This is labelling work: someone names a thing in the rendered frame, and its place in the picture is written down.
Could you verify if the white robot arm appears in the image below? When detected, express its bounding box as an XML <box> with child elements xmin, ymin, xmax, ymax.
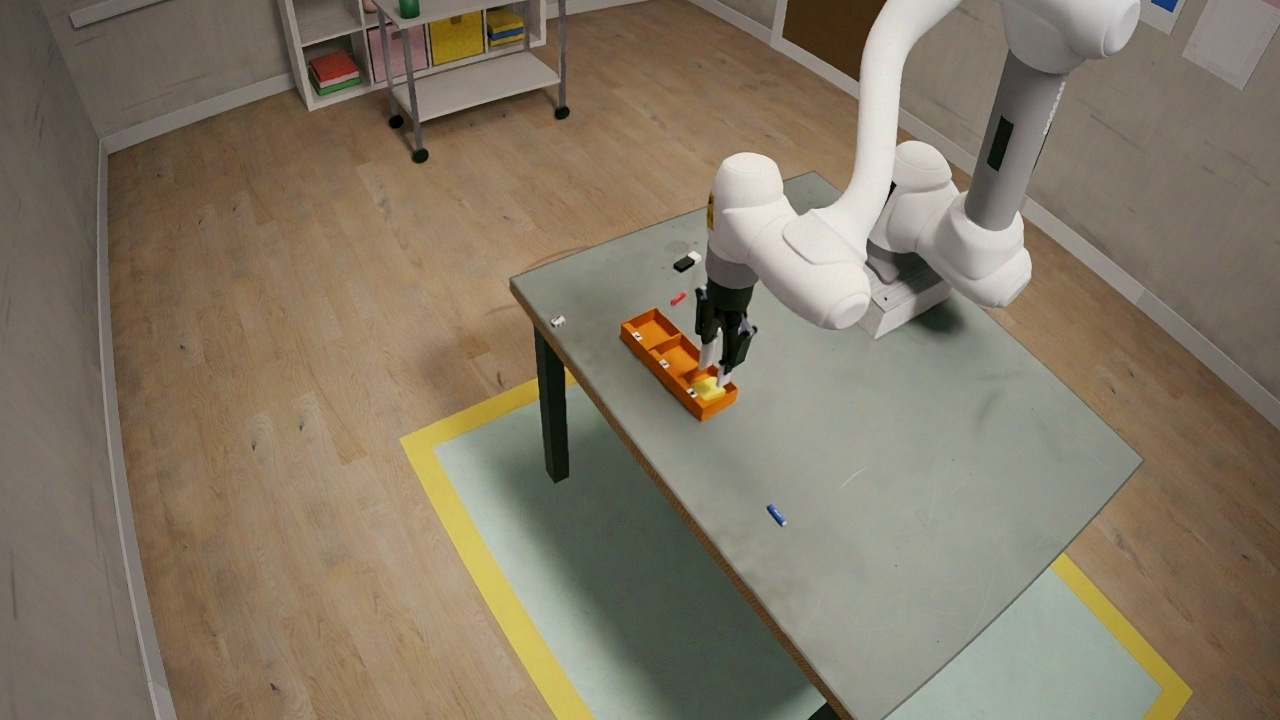
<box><xmin>705</xmin><ymin>0</ymin><xmax>1140</xmax><ymax>331</ymax></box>

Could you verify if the black and white eraser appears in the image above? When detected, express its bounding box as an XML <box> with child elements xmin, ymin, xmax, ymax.
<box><xmin>673</xmin><ymin>252</ymin><xmax>701</xmax><ymax>273</ymax></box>

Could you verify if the orange three-compartment tray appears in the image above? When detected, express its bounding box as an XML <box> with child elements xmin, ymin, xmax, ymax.
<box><xmin>620</xmin><ymin>307</ymin><xmax>739</xmax><ymax>421</ymax></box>

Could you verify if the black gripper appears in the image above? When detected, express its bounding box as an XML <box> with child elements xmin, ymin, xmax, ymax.
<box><xmin>695</xmin><ymin>277</ymin><xmax>758</xmax><ymax>388</ymax></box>

